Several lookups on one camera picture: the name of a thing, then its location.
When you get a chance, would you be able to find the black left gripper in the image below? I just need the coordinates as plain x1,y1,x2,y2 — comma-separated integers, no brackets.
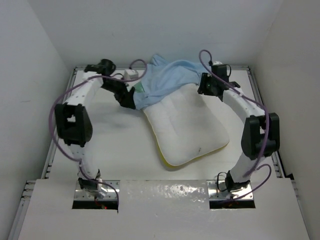
100,76,135,109

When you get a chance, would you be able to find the light blue green pillowcase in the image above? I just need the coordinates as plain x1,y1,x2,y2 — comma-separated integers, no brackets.
133,54,207,110

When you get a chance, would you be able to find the white pillow yellow underside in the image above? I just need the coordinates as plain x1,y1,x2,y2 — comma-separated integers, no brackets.
143,83,230,167

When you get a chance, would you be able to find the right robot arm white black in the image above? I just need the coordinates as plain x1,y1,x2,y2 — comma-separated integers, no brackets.
197,61,280,192

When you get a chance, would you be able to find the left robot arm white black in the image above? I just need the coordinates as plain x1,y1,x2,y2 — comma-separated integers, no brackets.
50,59,139,200

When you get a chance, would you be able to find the white front cover board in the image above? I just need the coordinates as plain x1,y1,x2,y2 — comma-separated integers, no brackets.
19,179,309,240

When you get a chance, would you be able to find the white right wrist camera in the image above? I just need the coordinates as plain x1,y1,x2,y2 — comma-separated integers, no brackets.
213,61,223,66

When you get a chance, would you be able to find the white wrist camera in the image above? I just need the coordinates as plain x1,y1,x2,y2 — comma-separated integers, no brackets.
213,61,223,66
123,69,139,82

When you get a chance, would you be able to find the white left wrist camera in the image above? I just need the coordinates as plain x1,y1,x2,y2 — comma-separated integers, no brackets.
123,69,139,82

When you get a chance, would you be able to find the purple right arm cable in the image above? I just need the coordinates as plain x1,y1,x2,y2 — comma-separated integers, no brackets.
198,49,273,201

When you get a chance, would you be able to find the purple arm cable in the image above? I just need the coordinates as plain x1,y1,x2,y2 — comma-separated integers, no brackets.
48,58,148,208
198,49,273,201

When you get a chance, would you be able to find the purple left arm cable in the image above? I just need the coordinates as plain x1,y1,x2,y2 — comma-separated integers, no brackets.
48,58,148,208

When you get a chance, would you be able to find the black right base cable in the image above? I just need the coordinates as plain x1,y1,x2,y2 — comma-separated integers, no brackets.
216,171,232,194

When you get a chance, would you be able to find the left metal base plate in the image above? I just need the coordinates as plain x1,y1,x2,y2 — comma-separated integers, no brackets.
73,182,117,201

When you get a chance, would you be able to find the metal base plate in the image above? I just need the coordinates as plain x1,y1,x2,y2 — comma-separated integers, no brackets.
207,180,254,202
73,182,117,201

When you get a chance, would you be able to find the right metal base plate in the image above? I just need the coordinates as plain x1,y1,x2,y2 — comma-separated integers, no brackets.
207,180,254,202

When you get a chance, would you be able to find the aluminium table frame rail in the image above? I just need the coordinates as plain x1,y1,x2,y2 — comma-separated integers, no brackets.
9,68,308,240

